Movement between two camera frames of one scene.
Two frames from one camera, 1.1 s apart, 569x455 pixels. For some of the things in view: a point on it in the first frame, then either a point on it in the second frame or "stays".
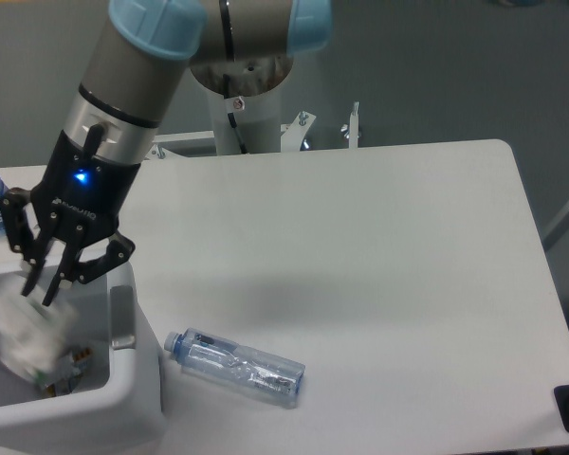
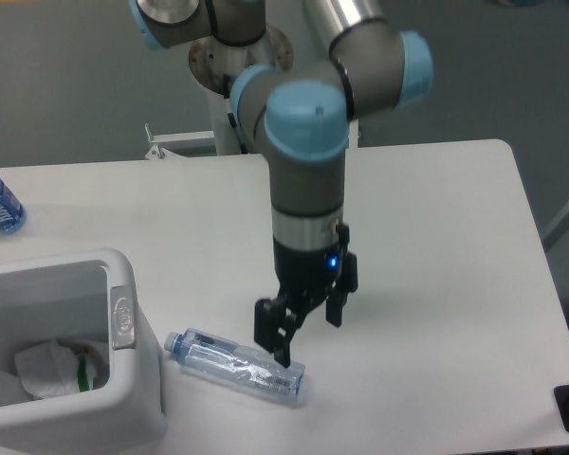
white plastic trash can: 117,407 stays
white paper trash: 34,331 to 51,368
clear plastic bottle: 237,366 stays
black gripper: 84,193 to 305,275
